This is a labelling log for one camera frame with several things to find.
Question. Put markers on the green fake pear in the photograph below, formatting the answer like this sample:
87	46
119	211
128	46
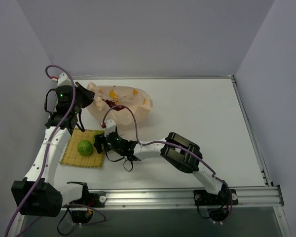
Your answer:
98	132

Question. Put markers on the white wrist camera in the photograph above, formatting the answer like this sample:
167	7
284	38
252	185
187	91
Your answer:
109	126
62	79

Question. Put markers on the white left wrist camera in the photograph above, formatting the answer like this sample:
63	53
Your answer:
62	79

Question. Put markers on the aluminium front rail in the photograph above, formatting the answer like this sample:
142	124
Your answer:
183	198

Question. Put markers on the green fake cabbage ball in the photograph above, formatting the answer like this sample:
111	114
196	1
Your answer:
85	148

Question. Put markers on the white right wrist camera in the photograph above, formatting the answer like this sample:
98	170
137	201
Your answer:
109	126

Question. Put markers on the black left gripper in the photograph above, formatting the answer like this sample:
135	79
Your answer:
83	93

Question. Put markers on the red fake grape bunch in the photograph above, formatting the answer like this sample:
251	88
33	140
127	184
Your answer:
113	105

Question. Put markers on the translucent banana-print plastic bag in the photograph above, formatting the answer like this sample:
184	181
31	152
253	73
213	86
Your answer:
137	100

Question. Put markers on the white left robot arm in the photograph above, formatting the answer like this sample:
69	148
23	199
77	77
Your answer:
36	195

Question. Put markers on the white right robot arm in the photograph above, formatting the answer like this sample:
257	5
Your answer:
181	153

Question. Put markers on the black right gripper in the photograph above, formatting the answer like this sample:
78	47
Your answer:
98	142

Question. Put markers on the square bamboo mat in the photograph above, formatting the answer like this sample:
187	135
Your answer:
71	156

